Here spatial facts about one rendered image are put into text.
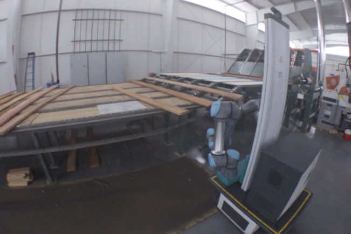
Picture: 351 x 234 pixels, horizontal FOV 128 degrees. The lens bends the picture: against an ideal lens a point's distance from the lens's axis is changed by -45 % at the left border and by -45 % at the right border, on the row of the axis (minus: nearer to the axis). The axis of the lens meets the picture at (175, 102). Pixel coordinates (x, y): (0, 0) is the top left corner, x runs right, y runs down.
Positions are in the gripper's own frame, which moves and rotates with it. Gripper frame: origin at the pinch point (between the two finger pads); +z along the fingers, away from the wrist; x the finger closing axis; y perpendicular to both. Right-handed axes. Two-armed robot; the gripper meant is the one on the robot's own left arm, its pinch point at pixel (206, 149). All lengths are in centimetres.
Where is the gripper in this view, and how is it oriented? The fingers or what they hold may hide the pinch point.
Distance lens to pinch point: 175.4
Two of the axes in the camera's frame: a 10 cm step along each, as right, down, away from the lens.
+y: -3.3, -5.9, 7.4
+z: -0.3, 7.9, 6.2
